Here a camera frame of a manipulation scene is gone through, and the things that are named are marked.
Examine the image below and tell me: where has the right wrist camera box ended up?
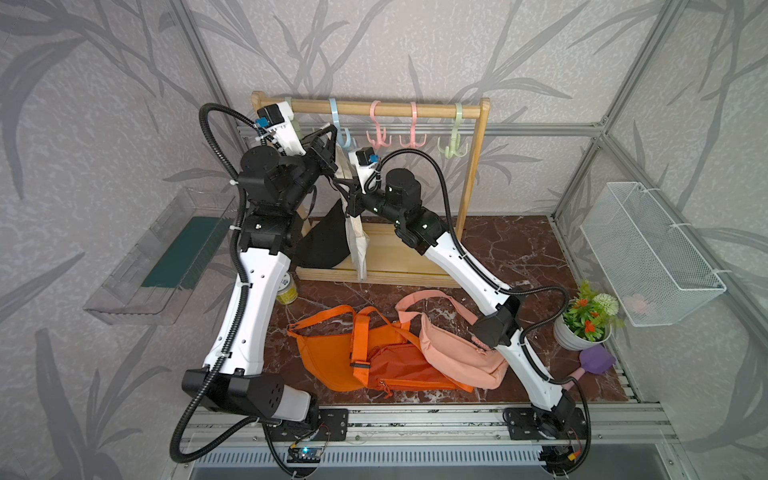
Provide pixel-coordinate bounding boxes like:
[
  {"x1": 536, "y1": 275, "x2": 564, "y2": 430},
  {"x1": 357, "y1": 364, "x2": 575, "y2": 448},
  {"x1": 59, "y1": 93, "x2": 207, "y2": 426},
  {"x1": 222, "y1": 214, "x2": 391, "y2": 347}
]
[{"x1": 349, "y1": 147, "x2": 379, "y2": 189}]

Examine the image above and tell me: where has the purple pink toy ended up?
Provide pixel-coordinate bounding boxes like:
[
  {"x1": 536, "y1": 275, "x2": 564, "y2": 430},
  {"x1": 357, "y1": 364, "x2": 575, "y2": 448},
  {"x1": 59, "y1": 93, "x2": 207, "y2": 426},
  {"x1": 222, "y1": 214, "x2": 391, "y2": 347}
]
[{"x1": 570, "y1": 344, "x2": 616, "y2": 380}]

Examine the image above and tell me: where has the white wire mesh basket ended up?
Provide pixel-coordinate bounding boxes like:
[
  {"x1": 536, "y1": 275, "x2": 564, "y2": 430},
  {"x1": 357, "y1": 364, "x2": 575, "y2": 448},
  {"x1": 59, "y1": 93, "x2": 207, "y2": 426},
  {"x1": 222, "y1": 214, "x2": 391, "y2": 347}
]
[{"x1": 581, "y1": 182, "x2": 727, "y2": 328}]

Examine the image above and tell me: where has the dark orange crossbody bag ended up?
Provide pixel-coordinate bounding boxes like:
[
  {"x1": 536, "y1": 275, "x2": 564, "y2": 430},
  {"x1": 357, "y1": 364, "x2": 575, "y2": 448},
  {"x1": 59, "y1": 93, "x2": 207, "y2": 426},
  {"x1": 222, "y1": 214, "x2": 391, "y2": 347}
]
[{"x1": 348, "y1": 307, "x2": 473, "y2": 395}]

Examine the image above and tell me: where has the green hook right end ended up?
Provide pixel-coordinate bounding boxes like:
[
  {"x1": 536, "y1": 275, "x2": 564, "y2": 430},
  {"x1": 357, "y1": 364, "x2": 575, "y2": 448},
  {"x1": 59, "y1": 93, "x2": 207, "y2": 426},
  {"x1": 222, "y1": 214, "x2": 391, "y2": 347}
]
[{"x1": 437, "y1": 103, "x2": 468, "y2": 160}]

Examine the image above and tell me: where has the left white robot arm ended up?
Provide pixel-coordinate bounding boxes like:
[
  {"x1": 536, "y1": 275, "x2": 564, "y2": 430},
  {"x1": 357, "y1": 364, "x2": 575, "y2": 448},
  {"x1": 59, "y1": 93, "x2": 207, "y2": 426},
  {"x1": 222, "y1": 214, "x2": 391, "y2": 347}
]
[{"x1": 169, "y1": 102, "x2": 338, "y2": 464}]

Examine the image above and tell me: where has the pink hook left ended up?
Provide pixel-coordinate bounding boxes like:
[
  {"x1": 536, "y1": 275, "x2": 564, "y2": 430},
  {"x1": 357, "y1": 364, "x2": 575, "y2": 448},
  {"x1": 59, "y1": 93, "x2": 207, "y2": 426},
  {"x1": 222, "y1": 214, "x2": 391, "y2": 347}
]
[{"x1": 366, "y1": 100, "x2": 391, "y2": 149}]

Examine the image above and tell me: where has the clear acrylic wall shelf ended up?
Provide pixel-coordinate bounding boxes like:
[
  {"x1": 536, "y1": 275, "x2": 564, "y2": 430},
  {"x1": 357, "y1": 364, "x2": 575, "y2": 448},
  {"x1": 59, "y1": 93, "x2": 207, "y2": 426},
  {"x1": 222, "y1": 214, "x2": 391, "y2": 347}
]
[{"x1": 83, "y1": 187, "x2": 238, "y2": 325}]

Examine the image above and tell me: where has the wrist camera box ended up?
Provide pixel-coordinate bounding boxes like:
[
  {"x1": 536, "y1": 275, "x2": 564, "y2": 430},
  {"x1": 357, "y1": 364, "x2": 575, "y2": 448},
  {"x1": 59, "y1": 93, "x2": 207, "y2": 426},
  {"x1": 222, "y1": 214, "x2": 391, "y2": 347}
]
[
  {"x1": 349, "y1": 147, "x2": 379, "y2": 189},
  {"x1": 255, "y1": 101, "x2": 306, "y2": 156}
]

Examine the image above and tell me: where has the pink crossbody bag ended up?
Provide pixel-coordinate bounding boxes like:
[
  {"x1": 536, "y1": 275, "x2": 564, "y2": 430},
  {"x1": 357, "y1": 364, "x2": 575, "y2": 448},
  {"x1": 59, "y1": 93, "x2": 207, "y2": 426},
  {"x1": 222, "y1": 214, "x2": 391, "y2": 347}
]
[{"x1": 395, "y1": 290, "x2": 509, "y2": 390}]

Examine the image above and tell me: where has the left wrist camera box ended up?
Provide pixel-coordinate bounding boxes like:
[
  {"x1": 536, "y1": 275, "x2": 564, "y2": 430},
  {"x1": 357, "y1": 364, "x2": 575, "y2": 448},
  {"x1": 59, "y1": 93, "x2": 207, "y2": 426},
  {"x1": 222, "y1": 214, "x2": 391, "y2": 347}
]
[{"x1": 255, "y1": 101, "x2": 306, "y2": 156}]

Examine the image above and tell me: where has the black crossbody bag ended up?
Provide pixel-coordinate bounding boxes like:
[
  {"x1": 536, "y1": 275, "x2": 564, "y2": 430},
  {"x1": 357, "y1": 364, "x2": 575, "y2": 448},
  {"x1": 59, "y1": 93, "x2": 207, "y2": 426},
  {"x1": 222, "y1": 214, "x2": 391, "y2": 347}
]
[{"x1": 292, "y1": 200, "x2": 350, "y2": 269}]

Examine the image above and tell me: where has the cream white crossbody bag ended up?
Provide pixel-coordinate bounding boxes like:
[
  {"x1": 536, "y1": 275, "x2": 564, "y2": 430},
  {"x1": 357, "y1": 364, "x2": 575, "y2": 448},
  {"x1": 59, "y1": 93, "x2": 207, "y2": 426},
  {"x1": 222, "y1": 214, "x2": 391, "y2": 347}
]
[{"x1": 335, "y1": 145, "x2": 369, "y2": 282}]

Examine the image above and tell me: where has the light blue hook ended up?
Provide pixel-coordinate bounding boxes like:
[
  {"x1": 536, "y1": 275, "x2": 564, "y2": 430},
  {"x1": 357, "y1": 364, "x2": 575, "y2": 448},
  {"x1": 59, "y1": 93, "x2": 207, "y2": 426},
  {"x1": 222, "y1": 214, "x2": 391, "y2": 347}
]
[{"x1": 328, "y1": 98, "x2": 354, "y2": 152}]

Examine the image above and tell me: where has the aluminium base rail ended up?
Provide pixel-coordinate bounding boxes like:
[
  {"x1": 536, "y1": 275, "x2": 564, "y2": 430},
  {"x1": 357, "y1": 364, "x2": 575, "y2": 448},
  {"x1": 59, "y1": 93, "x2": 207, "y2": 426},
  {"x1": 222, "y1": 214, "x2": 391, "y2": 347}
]
[{"x1": 189, "y1": 403, "x2": 697, "y2": 479}]

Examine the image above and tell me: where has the bright orange crossbody bag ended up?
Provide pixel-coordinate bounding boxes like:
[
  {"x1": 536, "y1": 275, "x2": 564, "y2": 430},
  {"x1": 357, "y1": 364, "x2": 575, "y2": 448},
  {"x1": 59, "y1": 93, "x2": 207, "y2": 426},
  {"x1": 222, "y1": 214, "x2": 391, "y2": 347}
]
[{"x1": 287, "y1": 305, "x2": 401, "y2": 392}]

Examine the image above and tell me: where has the wooden clothes rack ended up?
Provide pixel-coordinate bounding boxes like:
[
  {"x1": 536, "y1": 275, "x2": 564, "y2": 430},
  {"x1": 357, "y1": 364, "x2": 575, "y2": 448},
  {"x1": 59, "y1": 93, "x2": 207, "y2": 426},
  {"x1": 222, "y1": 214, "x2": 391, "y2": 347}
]
[{"x1": 251, "y1": 90, "x2": 491, "y2": 289}]

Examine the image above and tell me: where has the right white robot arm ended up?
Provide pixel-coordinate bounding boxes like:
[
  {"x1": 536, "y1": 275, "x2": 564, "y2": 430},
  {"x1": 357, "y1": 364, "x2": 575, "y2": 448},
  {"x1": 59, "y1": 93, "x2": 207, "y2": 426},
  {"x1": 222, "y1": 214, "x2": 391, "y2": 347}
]
[{"x1": 338, "y1": 147, "x2": 588, "y2": 439}]

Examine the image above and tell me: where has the pink hook right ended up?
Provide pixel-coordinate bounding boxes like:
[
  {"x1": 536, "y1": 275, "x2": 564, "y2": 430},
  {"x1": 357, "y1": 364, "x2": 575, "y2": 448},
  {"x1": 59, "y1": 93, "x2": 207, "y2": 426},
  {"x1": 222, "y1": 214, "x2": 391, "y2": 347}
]
[{"x1": 399, "y1": 102, "x2": 427, "y2": 149}]

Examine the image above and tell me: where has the pink hook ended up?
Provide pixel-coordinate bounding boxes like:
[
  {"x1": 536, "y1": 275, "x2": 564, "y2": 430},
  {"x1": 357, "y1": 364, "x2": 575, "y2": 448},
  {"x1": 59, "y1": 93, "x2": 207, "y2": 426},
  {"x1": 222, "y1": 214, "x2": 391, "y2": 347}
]
[
  {"x1": 399, "y1": 102, "x2": 427, "y2": 149},
  {"x1": 366, "y1": 100, "x2": 391, "y2": 149}
]

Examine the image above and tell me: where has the potted artificial flower plant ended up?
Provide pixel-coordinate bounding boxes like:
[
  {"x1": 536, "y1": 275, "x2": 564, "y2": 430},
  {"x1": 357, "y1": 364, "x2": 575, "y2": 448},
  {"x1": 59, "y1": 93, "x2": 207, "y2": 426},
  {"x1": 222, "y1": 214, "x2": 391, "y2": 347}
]
[{"x1": 553, "y1": 281, "x2": 623, "y2": 351}]

